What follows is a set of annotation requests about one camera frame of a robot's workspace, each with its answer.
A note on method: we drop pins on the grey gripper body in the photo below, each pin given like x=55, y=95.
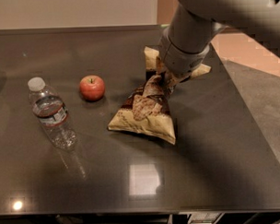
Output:
x=179, y=61

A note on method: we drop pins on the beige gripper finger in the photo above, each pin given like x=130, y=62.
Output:
x=171, y=80

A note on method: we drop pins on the brown sea salt chip bag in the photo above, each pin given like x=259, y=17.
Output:
x=146, y=111

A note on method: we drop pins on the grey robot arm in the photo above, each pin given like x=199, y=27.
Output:
x=185, y=42

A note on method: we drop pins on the red apple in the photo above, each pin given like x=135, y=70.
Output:
x=92, y=87

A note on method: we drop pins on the clear plastic water bottle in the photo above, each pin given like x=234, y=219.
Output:
x=53, y=115

